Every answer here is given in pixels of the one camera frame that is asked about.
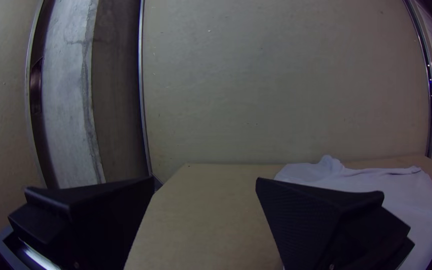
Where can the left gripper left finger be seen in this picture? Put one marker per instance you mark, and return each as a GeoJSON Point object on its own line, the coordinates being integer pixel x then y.
{"type": "Point", "coordinates": [96, 225]}

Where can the white t-shirt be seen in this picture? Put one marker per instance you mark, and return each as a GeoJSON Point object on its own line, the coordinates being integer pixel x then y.
{"type": "Point", "coordinates": [418, 195]}

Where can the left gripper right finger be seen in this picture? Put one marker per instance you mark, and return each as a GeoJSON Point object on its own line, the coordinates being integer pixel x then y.
{"type": "Point", "coordinates": [313, 225]}

